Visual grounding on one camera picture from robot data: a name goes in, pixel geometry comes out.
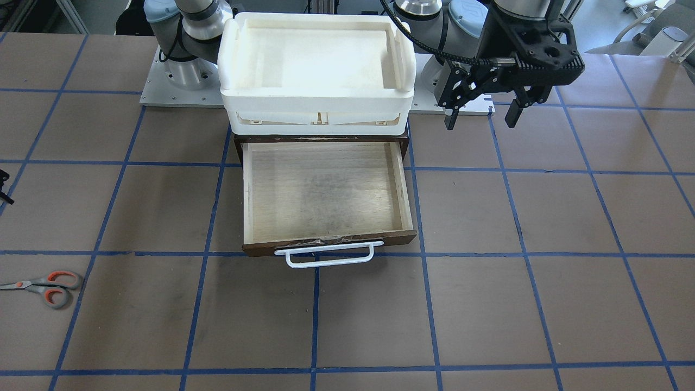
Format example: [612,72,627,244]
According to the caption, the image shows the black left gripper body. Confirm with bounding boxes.
[437,59,549,109]

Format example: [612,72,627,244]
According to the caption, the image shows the grey orange handled scissors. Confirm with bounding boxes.
[1,270,84,310]

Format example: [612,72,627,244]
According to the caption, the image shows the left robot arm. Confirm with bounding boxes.
[382,1,584,130]

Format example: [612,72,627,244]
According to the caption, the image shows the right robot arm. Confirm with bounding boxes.
[144,1,233,65]

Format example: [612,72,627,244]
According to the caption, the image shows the open wooden drawer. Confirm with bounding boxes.
[242,141,416,256]

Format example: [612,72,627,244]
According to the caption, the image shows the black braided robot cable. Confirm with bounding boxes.
[379,0,516,68]

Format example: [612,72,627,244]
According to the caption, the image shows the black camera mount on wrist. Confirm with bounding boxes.
[477,4,585,89]

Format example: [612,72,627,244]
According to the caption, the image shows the grey metal base plate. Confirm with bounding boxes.
[140,45,496,116]

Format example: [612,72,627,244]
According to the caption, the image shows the white drawer handle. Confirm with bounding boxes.
[275,240,384,269]

